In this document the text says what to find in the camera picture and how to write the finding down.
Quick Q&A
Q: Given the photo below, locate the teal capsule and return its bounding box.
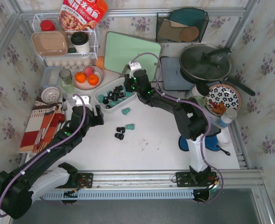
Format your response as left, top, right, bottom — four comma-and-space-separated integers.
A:
98, 94, 105, 103
125, 124, 135, 130
110, 101, 118, 107
121, 108, 131, 115
117, 98, 126, 103
125, 92, 134, 98

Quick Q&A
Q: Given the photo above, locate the white storage basket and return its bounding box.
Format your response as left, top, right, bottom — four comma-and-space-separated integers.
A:
94, 77, 137, 112

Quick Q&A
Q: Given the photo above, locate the grey blue oven mitt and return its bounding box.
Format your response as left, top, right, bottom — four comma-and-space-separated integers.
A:
178, 135, 231, 156

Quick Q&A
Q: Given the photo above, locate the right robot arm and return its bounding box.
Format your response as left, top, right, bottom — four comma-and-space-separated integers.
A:
124, 70, 211, 184

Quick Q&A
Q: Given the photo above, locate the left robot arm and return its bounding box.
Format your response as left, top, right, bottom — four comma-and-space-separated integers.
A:
0, 105, 104, 219

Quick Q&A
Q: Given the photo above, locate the clear glass tumbler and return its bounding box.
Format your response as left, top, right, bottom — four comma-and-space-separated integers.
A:
64, 92, 76, 106

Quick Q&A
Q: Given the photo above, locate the silver fork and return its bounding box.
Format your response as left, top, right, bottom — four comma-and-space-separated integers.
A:
62, 92, 67, 112

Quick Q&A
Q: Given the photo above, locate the fruit bowl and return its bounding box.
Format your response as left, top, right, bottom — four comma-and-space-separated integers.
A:
72, 66, 104, 91

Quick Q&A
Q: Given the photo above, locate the orange sponge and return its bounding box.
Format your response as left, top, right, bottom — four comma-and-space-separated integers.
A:
96, 56, 105, 70

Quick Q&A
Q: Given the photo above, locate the green cutting board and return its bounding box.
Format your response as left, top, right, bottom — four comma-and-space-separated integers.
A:
104, 32, 162, 73

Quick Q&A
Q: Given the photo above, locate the right orange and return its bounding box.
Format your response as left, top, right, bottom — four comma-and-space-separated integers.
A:
87, 74, 99, 86

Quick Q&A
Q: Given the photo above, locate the orange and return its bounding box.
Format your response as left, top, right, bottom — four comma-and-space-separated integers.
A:
75, 72, 86, 83
87, 74, 99, 86

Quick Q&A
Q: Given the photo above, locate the pink peach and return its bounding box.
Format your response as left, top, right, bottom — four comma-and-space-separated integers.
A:
84, 66, 94, 77

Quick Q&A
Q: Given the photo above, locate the left orange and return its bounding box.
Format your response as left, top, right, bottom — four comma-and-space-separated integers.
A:
75, 72, 86, 83

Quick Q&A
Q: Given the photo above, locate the grey induction cooker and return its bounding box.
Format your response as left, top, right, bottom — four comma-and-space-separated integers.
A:
160, 56, 196, 91

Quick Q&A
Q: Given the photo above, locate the green glass tumbler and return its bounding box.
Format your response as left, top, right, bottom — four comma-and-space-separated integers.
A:
60, 80, 75, 94

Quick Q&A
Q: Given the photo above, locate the red striped towel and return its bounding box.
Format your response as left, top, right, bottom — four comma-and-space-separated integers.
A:
19, 97, 62, 153

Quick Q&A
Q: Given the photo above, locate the white round strainer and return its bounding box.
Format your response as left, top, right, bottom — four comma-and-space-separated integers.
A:
41, 87, 60, 104

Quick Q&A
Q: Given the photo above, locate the grey glass tumbler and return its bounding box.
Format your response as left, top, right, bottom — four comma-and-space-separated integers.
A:
59, 69, 73, 85

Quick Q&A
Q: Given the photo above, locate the egg tray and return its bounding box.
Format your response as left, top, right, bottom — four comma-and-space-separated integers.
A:
45, 58, 96, 69

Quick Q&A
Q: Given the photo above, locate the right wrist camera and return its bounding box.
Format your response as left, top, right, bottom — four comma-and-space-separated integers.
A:
128, 62, 142, 78

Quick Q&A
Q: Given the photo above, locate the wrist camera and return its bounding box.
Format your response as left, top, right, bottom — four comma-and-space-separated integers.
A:
128, 62, 142, 78
72, 94, 91, 108

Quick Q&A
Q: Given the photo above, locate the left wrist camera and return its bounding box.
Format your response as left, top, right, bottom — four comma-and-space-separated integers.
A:
72, 94, 91, 108

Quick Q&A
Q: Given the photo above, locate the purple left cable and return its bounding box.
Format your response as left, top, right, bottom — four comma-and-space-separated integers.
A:
0, 94, 86, 217

